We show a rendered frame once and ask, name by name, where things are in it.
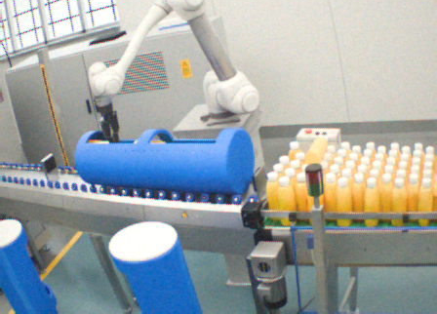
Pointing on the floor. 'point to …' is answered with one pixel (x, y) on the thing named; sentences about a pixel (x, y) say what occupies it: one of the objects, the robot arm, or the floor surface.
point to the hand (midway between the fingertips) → (114, 141)
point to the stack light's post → (320, 258)
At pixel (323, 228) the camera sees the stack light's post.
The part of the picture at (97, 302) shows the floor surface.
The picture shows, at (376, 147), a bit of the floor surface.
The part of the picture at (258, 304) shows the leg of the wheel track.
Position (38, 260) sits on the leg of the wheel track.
